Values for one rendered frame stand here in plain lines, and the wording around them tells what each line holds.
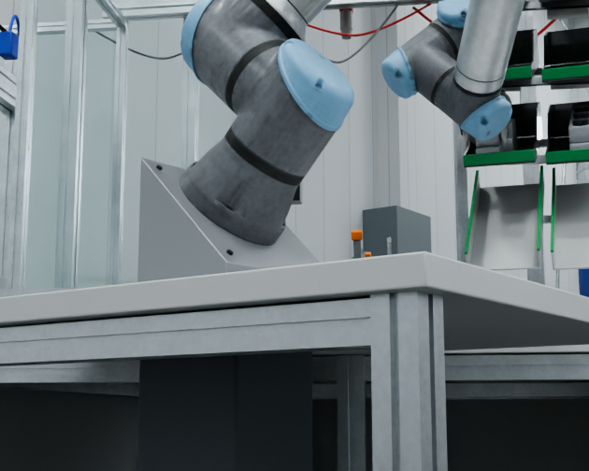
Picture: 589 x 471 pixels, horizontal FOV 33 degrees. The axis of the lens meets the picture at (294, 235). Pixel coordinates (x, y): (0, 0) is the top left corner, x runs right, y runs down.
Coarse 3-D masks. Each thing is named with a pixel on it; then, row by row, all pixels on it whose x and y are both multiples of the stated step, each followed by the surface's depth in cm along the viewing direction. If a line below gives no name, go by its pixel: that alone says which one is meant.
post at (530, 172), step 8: (528, 16) 306; (520, 24) 306; (528, 24) 305; (528, 88) 303; (520, 96) 304; (528, 96) 302; (536, 96) 301; (528, 168) 297; (536, 168) 297; (528, 176) 297; (536, 176) 297; (528, 272) 292; (536, 272) 292; (536, 280) 292; (544, 280) 291
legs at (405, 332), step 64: (128, 320) 100; (192, 320) 95; (256, 320) 91; (320, 320) 86; (384, 320) 82; (192, 384) 120; (256, 384) 119; (384, 384) 82; (192, 448) 119; (256, 448) 118; (384, 448) 81
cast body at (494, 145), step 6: (492, 138) 184; (498, 138) 184; (480, 144) 185; (486, 144) 184; (492, 144) 184; (498, 144) 184; (480, 150) 184; (486, 150) 184; (492, 150) 183; (498, 150) 183
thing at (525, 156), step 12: (516, 108) 207; (528, 108) 206; (516, 120) 207; (528, 120) 207; (540, 120) 204; (516, 132) 208; (528, 132) 207; (540, 132) 201; (468, 144) 193; (528, 144) 199; (468, 156) 184; (480, 156) 184; (492, 156) 183; (504, 156) 182; (516, 156) 182; (528, 156) 181
